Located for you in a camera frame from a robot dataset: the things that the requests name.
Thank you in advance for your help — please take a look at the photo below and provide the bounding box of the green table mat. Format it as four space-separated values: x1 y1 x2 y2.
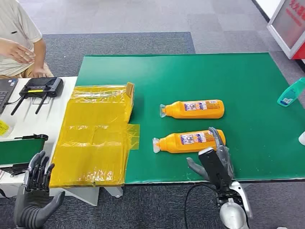
75 52 305 185

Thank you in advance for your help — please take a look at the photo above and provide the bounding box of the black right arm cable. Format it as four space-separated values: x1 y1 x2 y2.
184 183 218 229

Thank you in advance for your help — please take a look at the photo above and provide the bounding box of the small green belt conveyor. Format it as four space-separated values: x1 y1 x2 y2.
0 134 49 177

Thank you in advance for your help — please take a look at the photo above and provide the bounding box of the orange detergent bottle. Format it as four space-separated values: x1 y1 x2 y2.
152 129 226 155
160 99 225 120

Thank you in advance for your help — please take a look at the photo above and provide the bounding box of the teal plastic bottle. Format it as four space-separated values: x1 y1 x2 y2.
277 77 305 107

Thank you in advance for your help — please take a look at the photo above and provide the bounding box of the white table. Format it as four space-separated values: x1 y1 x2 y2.
0 76 124 207

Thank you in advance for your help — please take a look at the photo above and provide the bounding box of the person's hand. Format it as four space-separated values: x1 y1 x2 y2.
5 40 36 64
32 64 49 78

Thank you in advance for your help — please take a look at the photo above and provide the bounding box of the dark laptop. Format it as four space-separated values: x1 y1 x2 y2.
0 78 19 115

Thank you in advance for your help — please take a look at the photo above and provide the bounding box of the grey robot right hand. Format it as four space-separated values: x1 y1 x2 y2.
186 127 235 186

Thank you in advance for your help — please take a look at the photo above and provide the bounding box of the person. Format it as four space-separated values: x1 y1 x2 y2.
0 0 54 80

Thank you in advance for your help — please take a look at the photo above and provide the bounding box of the black laptop cable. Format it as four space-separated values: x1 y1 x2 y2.
5 96 23 106

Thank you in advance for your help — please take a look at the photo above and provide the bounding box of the yellow film wrapped cardboard box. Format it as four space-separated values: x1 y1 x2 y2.
48 82 141 188

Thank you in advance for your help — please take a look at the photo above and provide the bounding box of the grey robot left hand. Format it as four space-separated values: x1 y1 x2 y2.
13 150 65 229

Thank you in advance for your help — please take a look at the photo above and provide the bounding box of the red and white display cabinet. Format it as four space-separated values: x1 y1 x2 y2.
267 0 305 61

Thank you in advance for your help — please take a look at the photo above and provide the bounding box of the black controller with antennas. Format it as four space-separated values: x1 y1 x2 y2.
11 76 64 116

